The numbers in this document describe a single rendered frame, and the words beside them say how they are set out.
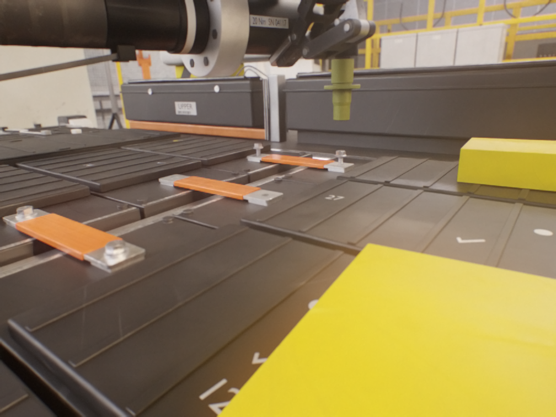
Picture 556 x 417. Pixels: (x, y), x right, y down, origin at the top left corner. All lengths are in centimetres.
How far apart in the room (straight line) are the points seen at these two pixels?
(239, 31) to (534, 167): 26
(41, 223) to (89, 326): 17
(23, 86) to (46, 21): 456
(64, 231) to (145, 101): 70
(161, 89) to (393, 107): 53
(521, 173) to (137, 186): 36
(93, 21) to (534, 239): 30
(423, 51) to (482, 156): 910
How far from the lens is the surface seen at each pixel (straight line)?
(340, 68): 43
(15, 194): 42
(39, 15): 29
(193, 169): 49
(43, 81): 493
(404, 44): 960
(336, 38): 31
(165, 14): 31
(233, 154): 53
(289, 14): 37
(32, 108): 487
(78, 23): 29
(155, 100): 94
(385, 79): 59
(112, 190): 43
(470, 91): 56
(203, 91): 81
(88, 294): 20
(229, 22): 31
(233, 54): 32
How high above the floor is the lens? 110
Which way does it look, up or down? 17 degrees down
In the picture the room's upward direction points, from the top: 2 degrees counter-clockwise
